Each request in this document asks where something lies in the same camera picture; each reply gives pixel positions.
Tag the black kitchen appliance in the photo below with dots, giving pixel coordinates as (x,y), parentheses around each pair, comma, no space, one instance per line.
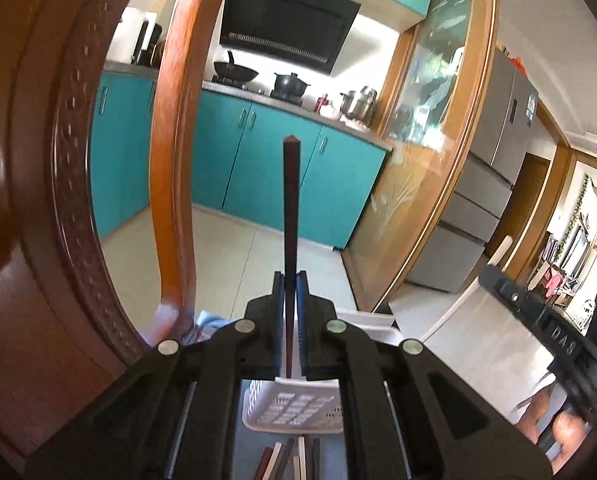
(146,42)

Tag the grey refrigerator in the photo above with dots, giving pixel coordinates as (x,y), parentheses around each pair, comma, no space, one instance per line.
(498,120)

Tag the white chopstick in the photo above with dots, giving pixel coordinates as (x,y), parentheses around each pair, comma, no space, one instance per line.
(302,455)

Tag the steel stockpot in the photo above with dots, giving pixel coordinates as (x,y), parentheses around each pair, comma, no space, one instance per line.
(359,104)

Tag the black casserole pot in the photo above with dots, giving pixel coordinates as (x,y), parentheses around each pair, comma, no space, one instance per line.
(291,85)

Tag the grey kitchen countertop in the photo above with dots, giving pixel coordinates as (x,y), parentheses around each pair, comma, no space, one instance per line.
(328,122)

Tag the white plastic basket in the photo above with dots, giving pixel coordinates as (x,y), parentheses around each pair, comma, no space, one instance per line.
(298,405)

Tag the wood-framed glass sliding door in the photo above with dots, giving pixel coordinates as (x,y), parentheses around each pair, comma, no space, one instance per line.
(428,135)

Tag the brown wooden door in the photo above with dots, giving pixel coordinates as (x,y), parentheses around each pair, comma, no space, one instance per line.
(528,210)

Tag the teal base cabinets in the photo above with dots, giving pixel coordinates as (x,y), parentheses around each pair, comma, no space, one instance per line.
(258,170)

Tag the hanging clothes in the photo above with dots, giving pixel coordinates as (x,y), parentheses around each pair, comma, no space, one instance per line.
(555,275)

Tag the person's right hand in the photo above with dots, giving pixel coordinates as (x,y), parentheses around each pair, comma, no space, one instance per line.
(568,432)

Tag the pale wooden chopstick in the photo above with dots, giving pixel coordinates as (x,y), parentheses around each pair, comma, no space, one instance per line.
(276,460)

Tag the wooden chair back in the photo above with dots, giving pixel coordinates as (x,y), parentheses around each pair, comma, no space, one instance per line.
(38,240)

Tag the blue cloth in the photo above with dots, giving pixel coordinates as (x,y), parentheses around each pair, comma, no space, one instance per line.
(209,321)

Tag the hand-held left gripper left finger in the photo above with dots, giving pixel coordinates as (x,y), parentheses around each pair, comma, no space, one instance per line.
(278,320)

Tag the black range hood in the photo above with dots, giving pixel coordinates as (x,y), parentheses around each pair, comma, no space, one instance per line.
(288,20)

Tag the black wok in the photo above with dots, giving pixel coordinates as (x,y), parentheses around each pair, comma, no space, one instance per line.
(236,72)

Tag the gas stove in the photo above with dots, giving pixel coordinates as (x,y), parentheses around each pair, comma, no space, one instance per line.
(258,89)

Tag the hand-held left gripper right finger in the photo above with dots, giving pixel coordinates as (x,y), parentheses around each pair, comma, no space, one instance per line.
(302,320)

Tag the red bottle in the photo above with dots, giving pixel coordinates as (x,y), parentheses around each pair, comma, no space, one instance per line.
(321,105)

